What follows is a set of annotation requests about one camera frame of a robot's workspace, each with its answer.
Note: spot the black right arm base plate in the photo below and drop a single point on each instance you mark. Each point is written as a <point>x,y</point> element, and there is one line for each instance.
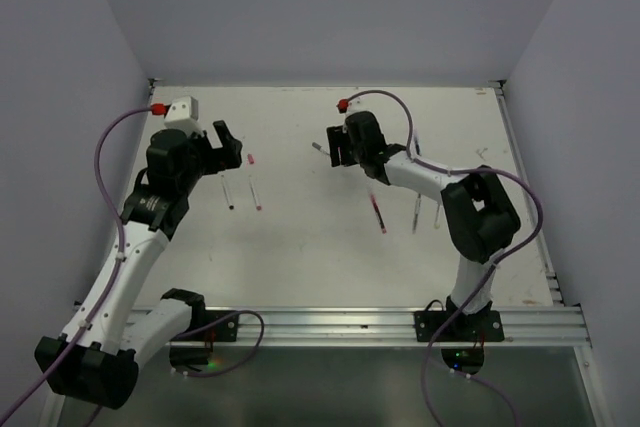
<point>474,330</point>

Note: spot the yellow capped white marker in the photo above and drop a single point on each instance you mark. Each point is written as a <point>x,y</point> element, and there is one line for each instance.
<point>436,223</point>

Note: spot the pink capped white marker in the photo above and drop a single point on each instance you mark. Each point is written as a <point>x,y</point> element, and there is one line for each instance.
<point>255,194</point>

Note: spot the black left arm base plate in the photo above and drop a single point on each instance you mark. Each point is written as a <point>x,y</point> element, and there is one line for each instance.
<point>200,352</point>

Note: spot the black white marker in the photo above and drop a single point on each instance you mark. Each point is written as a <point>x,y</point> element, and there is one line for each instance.
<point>227,193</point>

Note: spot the red gel pen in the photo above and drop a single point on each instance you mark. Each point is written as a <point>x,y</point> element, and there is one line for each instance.
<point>376,208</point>

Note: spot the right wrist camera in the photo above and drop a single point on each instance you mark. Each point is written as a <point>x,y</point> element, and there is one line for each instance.
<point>353,107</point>

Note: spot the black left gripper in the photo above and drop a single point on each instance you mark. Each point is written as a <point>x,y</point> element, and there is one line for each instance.
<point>225,157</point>

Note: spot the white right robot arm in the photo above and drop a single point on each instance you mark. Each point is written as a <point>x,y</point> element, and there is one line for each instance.
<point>480,216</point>

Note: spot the blue gel pen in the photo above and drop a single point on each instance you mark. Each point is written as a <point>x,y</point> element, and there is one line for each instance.
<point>416,149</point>

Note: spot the dark purple gel pen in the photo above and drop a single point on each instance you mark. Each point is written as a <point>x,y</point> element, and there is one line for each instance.
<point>416,213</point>

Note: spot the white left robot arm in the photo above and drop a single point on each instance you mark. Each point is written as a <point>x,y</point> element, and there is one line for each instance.
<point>98,356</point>

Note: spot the grey capped white marker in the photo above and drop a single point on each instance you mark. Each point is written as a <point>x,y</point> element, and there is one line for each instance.
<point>320,149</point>

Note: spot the aluminium front mounting rail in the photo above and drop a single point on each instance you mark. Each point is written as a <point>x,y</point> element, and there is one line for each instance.
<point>395,327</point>

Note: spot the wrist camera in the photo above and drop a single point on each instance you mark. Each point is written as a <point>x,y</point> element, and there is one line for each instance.
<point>353,107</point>
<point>183,115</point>

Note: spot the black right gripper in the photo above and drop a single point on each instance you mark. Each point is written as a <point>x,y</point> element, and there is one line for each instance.
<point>337,137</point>

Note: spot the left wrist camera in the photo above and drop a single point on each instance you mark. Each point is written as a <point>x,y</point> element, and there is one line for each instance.
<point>183,115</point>

